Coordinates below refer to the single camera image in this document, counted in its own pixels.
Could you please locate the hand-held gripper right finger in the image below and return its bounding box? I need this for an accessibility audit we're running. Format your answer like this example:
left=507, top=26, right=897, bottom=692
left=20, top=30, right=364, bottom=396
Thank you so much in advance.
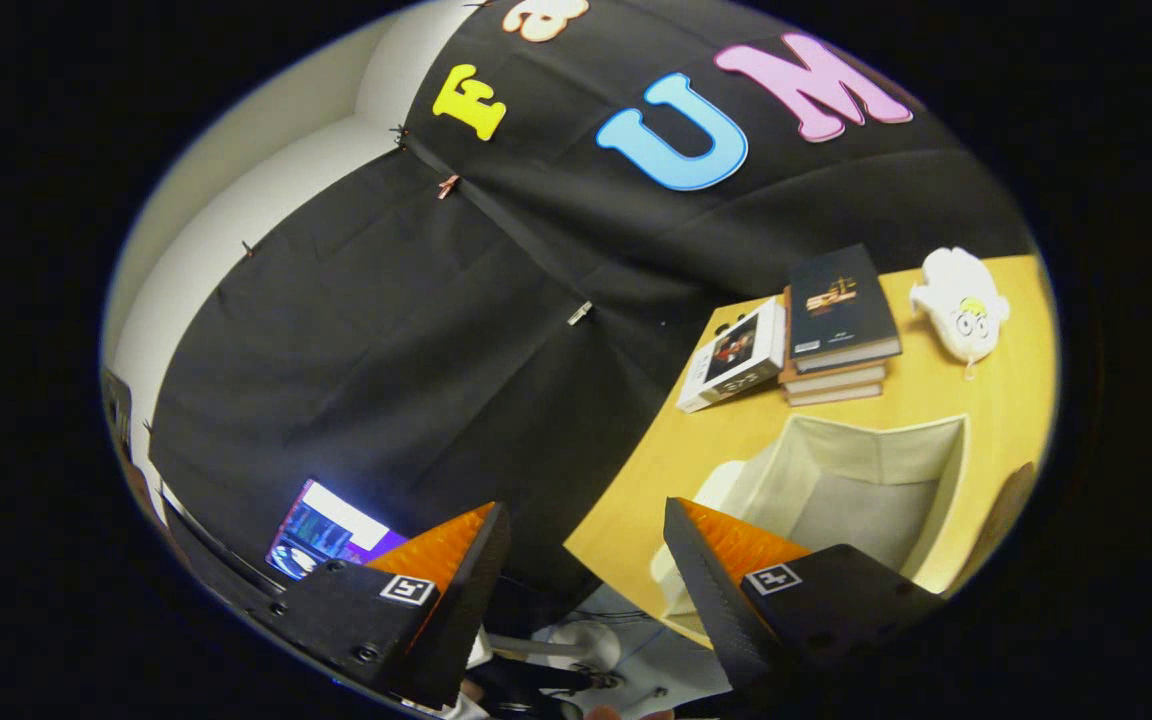
left=662, top=496, right=947, bottom=701

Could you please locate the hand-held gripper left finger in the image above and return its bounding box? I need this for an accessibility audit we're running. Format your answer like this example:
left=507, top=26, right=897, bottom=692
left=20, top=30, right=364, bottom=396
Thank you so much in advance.
left=254, top=500, right=514, bottom=713

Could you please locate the grey fabric storage box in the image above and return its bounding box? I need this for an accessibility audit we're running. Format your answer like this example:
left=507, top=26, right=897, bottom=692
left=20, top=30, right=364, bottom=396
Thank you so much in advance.
left=649, top=413, right=974, bottom=646

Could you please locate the brown suede shoe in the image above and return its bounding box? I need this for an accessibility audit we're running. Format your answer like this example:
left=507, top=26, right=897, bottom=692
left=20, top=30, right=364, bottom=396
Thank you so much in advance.
left=946, top=460, right=1037, bottom=601

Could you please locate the grey metal tube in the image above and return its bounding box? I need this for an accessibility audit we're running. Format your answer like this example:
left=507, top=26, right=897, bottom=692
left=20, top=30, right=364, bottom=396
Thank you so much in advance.
left=484, top=632, right=592, bottom=661

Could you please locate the lit computer screen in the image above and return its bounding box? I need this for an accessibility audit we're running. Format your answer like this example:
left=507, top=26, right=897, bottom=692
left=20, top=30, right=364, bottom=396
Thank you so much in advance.
left=266, top=478, right=409, bottom=583

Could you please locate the brown book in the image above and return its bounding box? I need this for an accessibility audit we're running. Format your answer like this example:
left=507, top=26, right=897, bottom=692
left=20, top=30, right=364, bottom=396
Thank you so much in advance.
left=781, top=365, right=887, bottom=394
left=786, top=383, right=885, bottom=408

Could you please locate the white boxed book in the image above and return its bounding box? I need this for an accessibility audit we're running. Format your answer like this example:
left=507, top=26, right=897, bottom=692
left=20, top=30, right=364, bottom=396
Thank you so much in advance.
left=676, top=297, right=787, bottom=414

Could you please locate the black backdrop cloth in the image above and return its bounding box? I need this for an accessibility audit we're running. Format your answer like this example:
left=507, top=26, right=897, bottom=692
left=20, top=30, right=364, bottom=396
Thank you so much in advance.
left=151, top=0, right=1037, bottom=621

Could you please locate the dark navy hardcover book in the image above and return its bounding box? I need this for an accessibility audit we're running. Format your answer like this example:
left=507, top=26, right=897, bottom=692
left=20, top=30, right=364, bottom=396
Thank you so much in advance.
left=788, top=243, right=903, bottom=373

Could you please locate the white plush toy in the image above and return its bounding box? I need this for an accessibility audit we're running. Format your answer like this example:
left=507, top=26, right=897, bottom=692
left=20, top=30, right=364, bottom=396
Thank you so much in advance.
left=909, top=246, right=1012, bottom=381

